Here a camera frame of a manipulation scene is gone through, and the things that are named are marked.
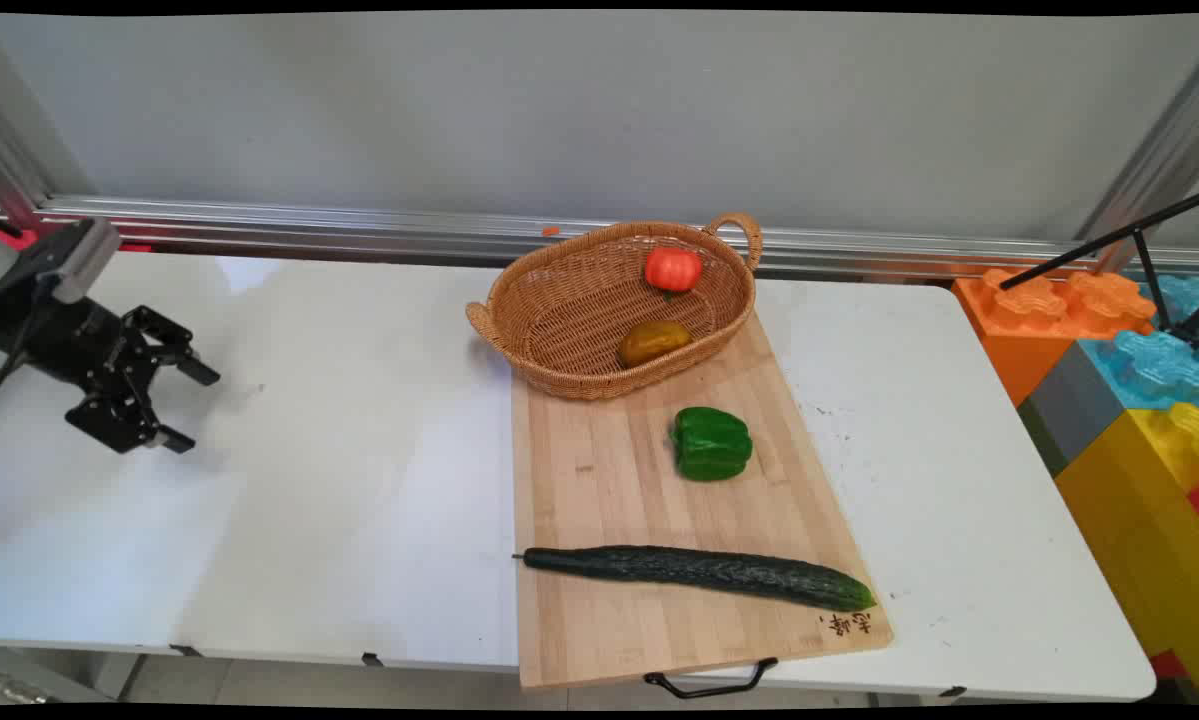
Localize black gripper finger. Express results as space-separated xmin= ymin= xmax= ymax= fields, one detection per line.
xmin=63 ymin=374 xmax=198 ymax=455
xmin=123 ymin=304 xmax=223 ymax=389

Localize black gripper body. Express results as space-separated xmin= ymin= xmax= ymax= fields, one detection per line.
xmin=0 ymin=265 xmax=146 ymax=398

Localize yellow-brown toy potato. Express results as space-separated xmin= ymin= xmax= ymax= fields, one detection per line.
xmin=617 ymin=320 xmax=692 ymax=368

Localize red strip behind table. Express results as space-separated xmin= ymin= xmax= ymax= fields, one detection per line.
xmin=0 ymin=226 xmax=152 ymax=254

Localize woven wicker basket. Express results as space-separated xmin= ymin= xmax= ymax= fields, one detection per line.
xmin=465 ymin=212 xmax=764 ymax=402

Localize wooden cutting board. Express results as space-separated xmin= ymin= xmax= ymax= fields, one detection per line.
xmin=510 ymin=310 xmax=895 ymax=691

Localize red toy tomato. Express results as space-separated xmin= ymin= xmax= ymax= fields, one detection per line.
xmin=644 ymin=246 xmax=704 ymax=294

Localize green toy bell pepper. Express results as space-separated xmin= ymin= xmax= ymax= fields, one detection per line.
xmin=670 ymin=406 xmax=754 ymax=483

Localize dark green cucumber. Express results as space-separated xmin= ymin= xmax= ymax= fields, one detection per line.
xmin=512 ymin=544 xmax=878 ymax=613

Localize orange giant building block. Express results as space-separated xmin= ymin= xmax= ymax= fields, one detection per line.
xmin=951 ymin=267 xmax=1158 ymax=407

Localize grey giant building block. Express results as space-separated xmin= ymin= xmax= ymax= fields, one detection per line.
xmin=1016 ymin=340 xmax=1126 ymax=478

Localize black tripod legs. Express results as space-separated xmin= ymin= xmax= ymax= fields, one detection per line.
xmin=999 ymin=189 xmax=1199 ymax=348

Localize blue giant building block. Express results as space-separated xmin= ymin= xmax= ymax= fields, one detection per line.
xmin=1077 ymin=274 xmax=1199 ymax=412

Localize yellow giant building block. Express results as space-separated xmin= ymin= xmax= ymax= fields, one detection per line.
xmin=1053 ymin=400 xmax=1199 ymax=698

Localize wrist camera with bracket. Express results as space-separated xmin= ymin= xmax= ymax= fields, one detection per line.
xmin=29 ymin=218 xmax=122 ymax=304

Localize slanted aluminium frame post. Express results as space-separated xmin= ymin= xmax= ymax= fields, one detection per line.
xmin=0 ymin=95 xmax=60 ymax=233
xmin=1074 ymin=45 xmax=1199 ymax=273

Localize horizontal aluminium frame rail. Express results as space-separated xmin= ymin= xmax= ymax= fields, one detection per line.
xmin=0 ymin=195 xmax=1199 ymax=281

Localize black cutting board handle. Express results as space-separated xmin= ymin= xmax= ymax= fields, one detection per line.
xmin=643 ymin=657 xmax=779 ymax=699

